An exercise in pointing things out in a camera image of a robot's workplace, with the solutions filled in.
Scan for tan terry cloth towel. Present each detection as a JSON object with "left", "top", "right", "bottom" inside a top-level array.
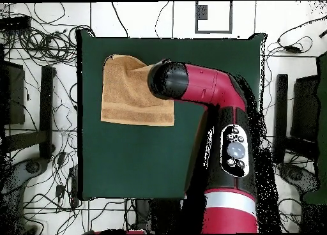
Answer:
[{"left": 100, "top": 54, "right": 176, "bottom": 127}]

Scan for black power strip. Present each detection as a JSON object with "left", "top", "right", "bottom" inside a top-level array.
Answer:
[{"left": 68, "top": 165, "right": 79, "bottom": 208}]

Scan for black box case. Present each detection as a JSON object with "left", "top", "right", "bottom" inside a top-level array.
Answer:
[
  {"left": 291, "top": 75, "right": 320, "bottom": 144},
  {"left": 0, "top": 61, "right": 26, "bottom": 126}
]

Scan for black power adapter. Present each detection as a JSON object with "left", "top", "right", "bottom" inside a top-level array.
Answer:
[{"left": 284, "top": 45, "right": 303, "bottom": 54}]

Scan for black cable tangle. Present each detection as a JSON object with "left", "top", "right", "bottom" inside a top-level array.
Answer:
[{"left": 0, "top": 2, "right": 96, "bottom": 67}]

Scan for grey wheeled floor base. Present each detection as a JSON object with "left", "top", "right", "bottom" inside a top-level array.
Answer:
[
  {"left": 0, "top": 156, "right": 50, "bottom": 220},
  {"left": 278, "top": 162, "right": 320, "bottom": 193}
]

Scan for dark green table cloth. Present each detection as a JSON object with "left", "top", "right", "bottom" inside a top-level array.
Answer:
[{"left": 76, "top": 29, "right": 268, "bottom": 202}]

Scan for black flat device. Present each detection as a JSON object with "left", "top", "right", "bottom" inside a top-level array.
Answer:
[{"left": 0, "top": 15, "right": 33, "bottom": 32}]

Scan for black stand frame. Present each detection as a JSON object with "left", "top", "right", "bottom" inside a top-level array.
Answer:
[
  {"left": 272, "top": 73, "right": 320, "bottom": 164},
  {"left": 4, "top": 65, "right": 57, "bottom": 160}
]

